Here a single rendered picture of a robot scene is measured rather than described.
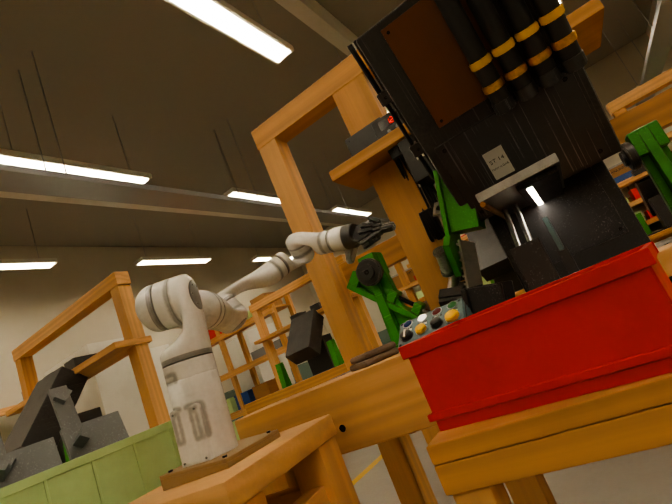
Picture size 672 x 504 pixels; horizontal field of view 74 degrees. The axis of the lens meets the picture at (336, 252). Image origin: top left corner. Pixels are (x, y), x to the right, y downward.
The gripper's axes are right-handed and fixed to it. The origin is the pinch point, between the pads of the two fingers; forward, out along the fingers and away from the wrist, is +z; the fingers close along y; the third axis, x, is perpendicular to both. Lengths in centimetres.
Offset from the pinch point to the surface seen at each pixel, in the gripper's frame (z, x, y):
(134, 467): -46, -7, -72
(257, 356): -399, 341, 224
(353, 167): -14.5, -7.0, 27.9
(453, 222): 20.6, -3.6, -9.3
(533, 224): 36.8, 9.8, -0.5
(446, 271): 16.2, 5.4, -16.6
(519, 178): 39.0, -18.9, -20.1
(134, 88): -356, -31, 327
